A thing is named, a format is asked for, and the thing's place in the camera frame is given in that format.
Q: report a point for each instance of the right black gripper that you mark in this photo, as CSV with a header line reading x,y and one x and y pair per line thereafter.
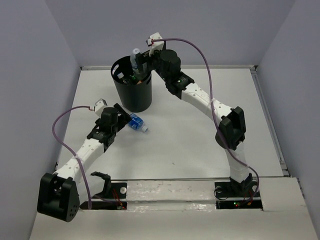
x,y
144,57

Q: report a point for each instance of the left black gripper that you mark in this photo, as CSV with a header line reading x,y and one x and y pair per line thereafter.
x,y
121,122

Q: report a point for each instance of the clear bottle white green label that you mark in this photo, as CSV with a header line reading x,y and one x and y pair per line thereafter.
x,y
134,64

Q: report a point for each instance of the clear bottle blue label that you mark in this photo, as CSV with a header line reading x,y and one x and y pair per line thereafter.
x,y
137,124

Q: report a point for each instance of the green plastic bottle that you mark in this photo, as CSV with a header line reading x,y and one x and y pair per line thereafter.
x,y
133,79

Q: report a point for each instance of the clear bottle without label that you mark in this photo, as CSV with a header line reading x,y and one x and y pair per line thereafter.
x,y
123,79

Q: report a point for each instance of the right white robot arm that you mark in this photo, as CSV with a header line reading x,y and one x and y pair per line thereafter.
x,y
230,122

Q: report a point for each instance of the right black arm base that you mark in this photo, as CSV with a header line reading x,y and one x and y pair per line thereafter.
x,y
232,195

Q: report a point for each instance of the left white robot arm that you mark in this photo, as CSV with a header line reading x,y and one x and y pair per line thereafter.
x,y
62,192

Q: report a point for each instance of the black cylindrical waste bin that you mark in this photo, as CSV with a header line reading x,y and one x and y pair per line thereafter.
x,y
134,97

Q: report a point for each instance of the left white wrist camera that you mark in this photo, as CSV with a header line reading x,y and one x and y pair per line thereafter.
x,y
99,106

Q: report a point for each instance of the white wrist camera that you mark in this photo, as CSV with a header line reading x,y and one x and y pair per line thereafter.
x,y
155,43
99,106

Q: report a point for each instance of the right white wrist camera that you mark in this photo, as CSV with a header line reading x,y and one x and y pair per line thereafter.
x,y
155,43

